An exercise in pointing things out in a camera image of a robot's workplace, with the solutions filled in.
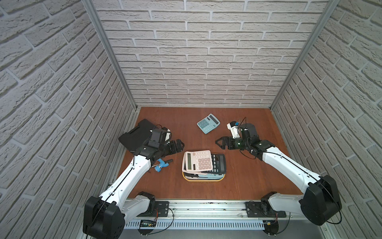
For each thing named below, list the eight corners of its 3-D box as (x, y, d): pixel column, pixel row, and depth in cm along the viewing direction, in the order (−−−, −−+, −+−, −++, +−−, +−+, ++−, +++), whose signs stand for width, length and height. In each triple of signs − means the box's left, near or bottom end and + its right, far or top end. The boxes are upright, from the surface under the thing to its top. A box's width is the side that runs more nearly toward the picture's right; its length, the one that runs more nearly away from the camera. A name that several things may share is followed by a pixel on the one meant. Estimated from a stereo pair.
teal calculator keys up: (206, 134, 105) (206, 131, 102) (196, 124, 110) (196, 121, 108) (220, 125, 110) (221, 122, 108) (210, 116, 116) (211, 113, 113)
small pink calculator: (183, 178, 86) (181, 170, 76) (184, 159, 94) (183, 149, 84) (210, 178, 86) (213, 170, 76) (209, 159, 94) (211, 150, 84)
